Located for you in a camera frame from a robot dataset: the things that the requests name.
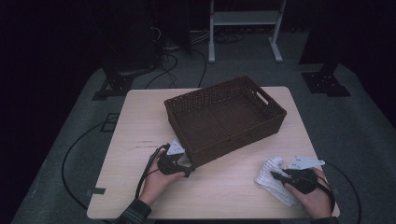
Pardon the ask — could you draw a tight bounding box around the black tape square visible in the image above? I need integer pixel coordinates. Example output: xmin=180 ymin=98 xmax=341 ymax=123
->
xmin=99 ymin=112 xmax=120 ymax=133

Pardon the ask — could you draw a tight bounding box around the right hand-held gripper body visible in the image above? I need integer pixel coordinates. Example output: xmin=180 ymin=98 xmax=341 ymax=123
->
xmin=281 ymin=154 xmax=326 ymax=194

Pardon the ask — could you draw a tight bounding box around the white waffle cloth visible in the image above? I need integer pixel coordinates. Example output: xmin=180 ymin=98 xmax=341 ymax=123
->
xmin=253 ymin=156 xmax=300 ymax=208

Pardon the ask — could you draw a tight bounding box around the hand-held gripper cable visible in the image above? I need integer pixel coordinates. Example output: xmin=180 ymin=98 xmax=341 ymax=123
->
xmin=306 ymin=172 xmax=336 ymax=213
xmin=134 ymin=143 xmax=171 ymax=199

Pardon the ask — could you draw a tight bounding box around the white cable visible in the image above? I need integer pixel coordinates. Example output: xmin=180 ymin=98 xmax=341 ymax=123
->
xmin=164 ymin=29 xmax=213 ymax=51

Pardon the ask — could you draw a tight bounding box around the right hand-held gripper cable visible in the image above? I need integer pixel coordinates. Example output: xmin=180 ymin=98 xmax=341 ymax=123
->
xmin=306 ymin=172 xmax=336 ymax=213

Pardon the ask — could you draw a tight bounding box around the tangle of dark cables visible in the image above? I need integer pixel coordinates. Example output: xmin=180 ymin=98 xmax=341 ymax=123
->
xmin=214 ymin=31 xmax=246 ymax=45

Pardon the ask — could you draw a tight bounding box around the person's right hand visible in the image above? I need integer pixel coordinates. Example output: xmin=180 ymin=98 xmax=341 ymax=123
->
xmin=283 ymin=167 xmax=332 ymax=219

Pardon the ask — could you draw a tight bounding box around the left hand-held gripper cable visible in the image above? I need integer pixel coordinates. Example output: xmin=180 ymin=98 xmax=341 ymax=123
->
xmin=134 ymin=143 xmax=171 ymax=199

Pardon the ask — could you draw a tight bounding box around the black stand base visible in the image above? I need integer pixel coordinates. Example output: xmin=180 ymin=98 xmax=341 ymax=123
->
xmin=301 ymin=63 xmax=351 ymax=98
xmin=92 ymin=66 xmax=138 ymax=101

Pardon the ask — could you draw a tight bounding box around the brown woven basket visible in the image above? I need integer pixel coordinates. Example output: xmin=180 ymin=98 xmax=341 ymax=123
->
xmin=163 ymin=75 xmax=288 ymax=168

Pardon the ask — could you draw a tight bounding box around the black floor cable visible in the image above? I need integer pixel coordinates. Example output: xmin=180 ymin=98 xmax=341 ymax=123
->
xmin=61 ymin=120 xmax=108 ymax=211
xmin=191 ymin=48 xmax=208 ymax=89
xmin=323 ymin=160 xmax=362 ymax=224
xmin=144 ymin=50 xmax=179 ymax=90

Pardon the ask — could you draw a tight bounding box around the white metal stand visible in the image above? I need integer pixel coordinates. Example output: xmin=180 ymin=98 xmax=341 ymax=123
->
xmin=207 ymin=0 xmax=288 ymax=64

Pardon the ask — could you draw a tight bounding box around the grey tape strip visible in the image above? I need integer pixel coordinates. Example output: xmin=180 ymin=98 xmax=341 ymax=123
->
xmin=86 ymin=187 xmax=106 ymax=198

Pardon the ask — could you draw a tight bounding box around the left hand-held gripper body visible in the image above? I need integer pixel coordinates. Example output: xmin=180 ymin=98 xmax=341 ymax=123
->
xmin=157 ymin=138 xmax=188 ymax=175

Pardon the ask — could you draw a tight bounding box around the person's left hand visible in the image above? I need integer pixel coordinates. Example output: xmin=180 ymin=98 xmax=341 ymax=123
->
xmin=138 ymin=148 xmax=186 ymax=207

